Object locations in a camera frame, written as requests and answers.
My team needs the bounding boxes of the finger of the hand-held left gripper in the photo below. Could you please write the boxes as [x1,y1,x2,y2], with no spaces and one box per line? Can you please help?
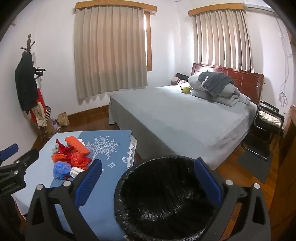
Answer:
[0,148,40,179]
[0,143,19,165]

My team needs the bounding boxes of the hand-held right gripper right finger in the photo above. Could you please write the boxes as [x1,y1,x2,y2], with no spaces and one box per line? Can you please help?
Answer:
[192,158,271,241]

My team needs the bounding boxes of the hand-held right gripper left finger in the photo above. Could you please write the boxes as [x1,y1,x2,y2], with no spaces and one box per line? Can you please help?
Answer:
[25,159,103,241]

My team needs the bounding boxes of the blue plastic bag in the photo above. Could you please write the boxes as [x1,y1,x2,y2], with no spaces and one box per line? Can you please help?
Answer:
[53,161,71,179]

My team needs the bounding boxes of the red plastic bag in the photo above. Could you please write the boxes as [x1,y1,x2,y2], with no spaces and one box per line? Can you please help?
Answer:
[56,139,73,155]

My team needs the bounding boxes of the trash bin with black liner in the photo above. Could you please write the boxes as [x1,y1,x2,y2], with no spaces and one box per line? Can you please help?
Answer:
[114,155,234,241]

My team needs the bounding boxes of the blue tree-print tablecloth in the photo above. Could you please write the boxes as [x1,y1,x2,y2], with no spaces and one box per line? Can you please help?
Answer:
[11,130,139,241]

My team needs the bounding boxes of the canvas tote bag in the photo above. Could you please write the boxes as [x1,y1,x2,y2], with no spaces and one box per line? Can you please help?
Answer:
[35,102,48,128]

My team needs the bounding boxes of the grey floor mat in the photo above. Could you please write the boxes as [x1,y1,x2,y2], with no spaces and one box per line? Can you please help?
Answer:
[237,151,275,184]

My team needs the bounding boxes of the brown paper bag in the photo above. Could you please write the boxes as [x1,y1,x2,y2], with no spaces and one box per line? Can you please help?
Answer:
[57,112,70,127]

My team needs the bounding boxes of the black coat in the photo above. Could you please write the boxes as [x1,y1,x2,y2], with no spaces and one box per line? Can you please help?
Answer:
[14,52,39,114]

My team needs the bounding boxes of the bed with grey sheet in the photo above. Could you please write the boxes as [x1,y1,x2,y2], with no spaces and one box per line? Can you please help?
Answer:
[108,85,258,171]

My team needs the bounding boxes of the black office chair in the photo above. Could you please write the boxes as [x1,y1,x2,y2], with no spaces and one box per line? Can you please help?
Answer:
[240,77,285,160]

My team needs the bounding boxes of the wooden desk cabinet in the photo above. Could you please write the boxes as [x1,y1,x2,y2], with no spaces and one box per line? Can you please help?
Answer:
[268,104,296,232]

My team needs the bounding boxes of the pale chair cushion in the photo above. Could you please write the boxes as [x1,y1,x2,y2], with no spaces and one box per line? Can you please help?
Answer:
[259,111,282,124]

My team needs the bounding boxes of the dark grey blanket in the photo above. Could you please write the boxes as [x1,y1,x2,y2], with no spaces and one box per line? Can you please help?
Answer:
[198,72,235,98]

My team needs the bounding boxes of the wooden coat rack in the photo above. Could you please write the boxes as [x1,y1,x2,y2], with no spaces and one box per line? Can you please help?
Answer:
[20,34,54,145]

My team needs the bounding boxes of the red wooden headboard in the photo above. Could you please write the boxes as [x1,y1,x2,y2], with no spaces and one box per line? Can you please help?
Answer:
[191,63,264,105]

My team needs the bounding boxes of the beige curtain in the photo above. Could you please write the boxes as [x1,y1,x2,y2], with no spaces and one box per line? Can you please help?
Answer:
[194,9,254,71]
[73,5,148,105]

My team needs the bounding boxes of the wooden curtain pelmet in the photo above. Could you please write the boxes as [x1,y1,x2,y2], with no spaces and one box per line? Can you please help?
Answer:
[188,3,245,16]
[74,0,158,12]

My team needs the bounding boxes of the white air conditioner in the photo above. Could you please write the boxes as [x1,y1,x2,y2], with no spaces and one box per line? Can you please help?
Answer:
[243,0,276,12]

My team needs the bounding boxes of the white wall cables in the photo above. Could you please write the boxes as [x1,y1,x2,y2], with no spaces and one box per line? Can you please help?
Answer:
[277,22,294,107]

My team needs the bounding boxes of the wooden window frame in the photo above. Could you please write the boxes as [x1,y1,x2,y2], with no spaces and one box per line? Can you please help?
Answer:
[143,10,153,72]

